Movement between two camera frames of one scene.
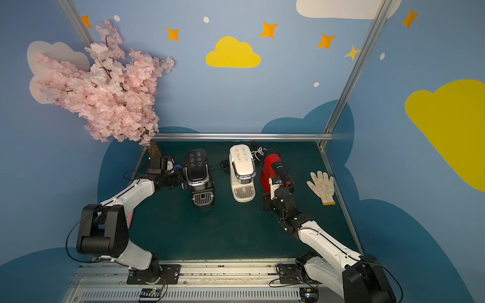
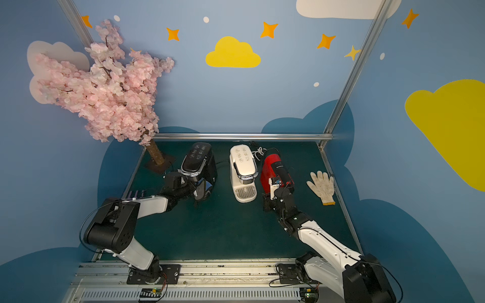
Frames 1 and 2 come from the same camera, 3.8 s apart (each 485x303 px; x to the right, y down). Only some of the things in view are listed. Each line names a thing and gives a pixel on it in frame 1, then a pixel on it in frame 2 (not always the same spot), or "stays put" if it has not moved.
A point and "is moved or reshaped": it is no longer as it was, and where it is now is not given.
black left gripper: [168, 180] → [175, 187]
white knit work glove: [323, 187] stays put
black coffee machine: [197, 177] is moved or reshaped
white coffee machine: [242, 170] stays put
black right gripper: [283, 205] stays put
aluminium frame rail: [247, 136] stays put
